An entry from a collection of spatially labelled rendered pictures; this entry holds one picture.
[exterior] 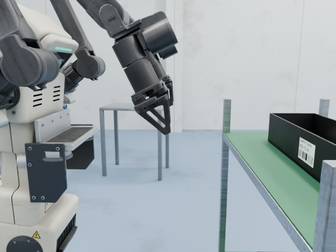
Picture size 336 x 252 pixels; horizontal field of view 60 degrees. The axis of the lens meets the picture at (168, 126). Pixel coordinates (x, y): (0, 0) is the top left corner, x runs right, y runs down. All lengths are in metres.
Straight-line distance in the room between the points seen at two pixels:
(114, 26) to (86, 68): 0.47
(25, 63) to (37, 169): 0.30
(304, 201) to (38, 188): 0.64
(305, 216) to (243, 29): 5.44
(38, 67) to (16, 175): 0.40
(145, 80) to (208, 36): 5.26
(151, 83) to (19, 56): 0.26
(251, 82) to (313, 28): 1.49
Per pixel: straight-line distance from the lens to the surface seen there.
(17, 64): 0.64
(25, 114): 0.81
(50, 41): 0.80
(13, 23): 0.67
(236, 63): 5.89
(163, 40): 0.59
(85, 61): 1.04
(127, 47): 0.59
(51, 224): 0.92
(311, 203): 0.71
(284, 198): 0.71
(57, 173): 0.81
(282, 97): 6.19
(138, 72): 0.59
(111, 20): 0.59
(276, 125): 1.11
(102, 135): 3.34
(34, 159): 0.82
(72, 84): 1.08
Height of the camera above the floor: 1.23
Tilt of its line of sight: 11 degrees down
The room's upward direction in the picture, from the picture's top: straight up
